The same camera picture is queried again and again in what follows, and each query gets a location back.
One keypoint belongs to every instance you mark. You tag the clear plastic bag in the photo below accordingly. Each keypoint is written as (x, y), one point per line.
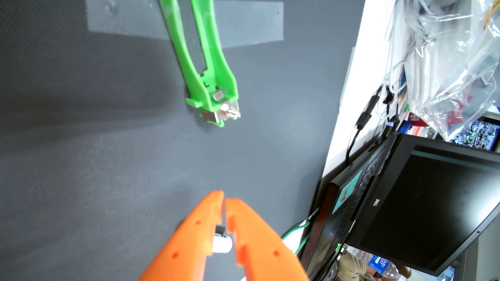
(449, 58)

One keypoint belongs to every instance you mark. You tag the grey tape strip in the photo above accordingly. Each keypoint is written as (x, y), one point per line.
(250, 23)

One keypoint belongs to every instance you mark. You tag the person in khaki shirt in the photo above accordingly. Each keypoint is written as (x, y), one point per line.
(351, 267)

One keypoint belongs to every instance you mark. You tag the black Dell laptop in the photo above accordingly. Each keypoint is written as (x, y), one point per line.
(429, 203)

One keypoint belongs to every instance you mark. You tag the green plastic battery holder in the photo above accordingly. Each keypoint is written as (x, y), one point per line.
(226, 78)

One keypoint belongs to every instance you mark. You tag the blue circuit board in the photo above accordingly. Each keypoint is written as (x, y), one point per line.
(476, 134)

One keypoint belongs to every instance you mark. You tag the water bottle with blue label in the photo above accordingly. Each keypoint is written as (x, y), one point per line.
(381, 265)

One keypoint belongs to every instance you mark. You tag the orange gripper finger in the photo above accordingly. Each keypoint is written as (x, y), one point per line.
(187, 242)
(261, 249)

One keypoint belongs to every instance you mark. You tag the dark grey mat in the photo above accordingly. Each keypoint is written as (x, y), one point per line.
(78, 156)

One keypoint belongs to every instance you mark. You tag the white cylindrical battery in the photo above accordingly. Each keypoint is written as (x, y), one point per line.
(222, 244)

